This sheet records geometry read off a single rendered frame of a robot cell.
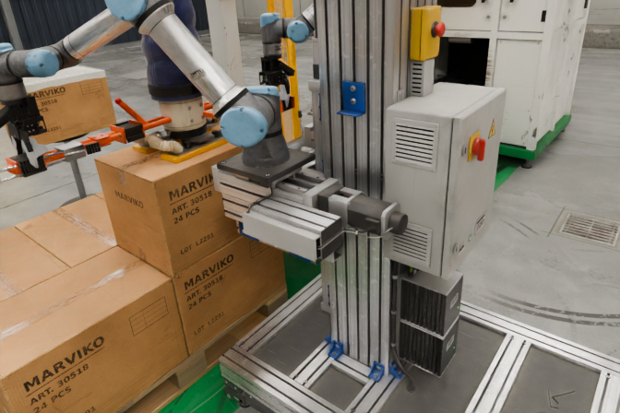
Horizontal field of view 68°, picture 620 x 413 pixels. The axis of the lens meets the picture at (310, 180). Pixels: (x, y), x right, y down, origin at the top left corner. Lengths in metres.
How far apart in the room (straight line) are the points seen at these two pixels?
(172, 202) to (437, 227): 0.94
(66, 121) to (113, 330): 2.03
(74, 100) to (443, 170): 2.80
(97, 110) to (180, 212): 1.97
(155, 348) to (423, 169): 1.24
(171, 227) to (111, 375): 0.56
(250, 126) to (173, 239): 0.71
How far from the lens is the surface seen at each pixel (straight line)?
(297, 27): 1.68
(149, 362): 1.97
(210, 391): 2.14
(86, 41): 1.54
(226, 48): 3.29
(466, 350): 1.97
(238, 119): 1.21
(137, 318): 1.83
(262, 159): 1.38
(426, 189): 1.25
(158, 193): 1.68
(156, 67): 1.81
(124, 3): 1.27
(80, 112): 3.57
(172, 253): 1.80
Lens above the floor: 1.56
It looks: 24 degrees down
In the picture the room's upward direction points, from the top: 3 degrees counter-clockwise
